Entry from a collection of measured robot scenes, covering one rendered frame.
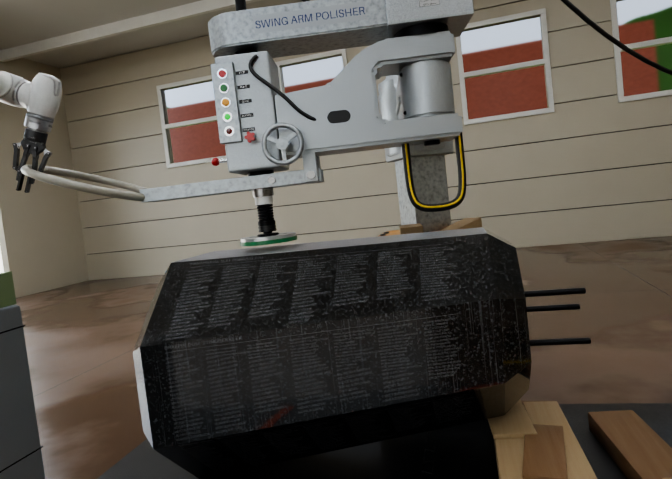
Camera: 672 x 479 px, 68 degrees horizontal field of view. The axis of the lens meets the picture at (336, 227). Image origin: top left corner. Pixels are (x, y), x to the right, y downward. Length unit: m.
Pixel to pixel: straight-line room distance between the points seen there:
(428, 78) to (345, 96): 0.30
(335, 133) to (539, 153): 6.15
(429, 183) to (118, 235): 8.16
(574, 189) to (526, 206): 0.68
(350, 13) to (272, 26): 0.28
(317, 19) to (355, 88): 0.28
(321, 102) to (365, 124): 0.18
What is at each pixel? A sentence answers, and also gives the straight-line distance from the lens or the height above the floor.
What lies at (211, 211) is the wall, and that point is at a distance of 8.96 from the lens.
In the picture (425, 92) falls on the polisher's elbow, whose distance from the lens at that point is 1.88.
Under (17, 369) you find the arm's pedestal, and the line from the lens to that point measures 1.62.
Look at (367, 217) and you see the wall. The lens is 7.95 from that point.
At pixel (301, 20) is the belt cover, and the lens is 1.92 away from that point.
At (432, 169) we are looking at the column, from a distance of 2.51.
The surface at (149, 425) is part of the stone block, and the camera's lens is 1.84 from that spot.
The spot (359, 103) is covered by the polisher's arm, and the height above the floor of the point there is 1.32.
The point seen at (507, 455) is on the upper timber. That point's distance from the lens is 1.67.
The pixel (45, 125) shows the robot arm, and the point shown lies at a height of 1.38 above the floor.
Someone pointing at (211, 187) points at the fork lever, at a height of 1.08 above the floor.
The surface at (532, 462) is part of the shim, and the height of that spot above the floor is 0.21.
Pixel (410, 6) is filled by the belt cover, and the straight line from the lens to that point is 1.92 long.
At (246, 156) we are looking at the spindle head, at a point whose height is 1.18.
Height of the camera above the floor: 0.98
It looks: 3 degrees down
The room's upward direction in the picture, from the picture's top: 6 degrees counter-clockwise
